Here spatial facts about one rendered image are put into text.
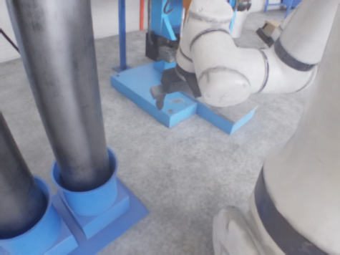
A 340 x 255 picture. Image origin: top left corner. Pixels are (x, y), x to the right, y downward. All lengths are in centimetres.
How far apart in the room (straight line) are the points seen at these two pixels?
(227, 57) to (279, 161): 24
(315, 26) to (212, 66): 17
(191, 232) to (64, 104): 92
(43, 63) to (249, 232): 60
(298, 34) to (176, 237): 109
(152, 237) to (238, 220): 106
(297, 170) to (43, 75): 62
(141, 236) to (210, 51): 104
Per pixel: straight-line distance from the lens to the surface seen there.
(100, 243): 125
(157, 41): 180
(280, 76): 45
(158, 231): 128
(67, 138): 80
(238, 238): 21
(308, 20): 41
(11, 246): 106
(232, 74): 38
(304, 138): 18
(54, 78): 67
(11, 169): 80
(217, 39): 42
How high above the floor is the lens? 116
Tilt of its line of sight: 40 degrees down
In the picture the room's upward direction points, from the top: 7 degrees clockwise
